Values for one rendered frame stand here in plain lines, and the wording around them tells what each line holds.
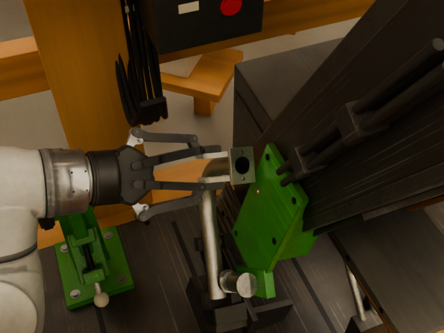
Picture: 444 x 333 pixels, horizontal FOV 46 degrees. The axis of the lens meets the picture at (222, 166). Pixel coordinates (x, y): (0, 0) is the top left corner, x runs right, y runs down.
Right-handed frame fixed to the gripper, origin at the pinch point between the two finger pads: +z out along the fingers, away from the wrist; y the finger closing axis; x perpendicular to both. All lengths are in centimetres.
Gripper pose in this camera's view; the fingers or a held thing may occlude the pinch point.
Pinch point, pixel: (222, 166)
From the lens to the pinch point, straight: 79.0
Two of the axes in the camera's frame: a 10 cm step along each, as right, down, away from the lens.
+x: -4.3, -0.1, 9.0
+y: -0.7, -10.0, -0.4
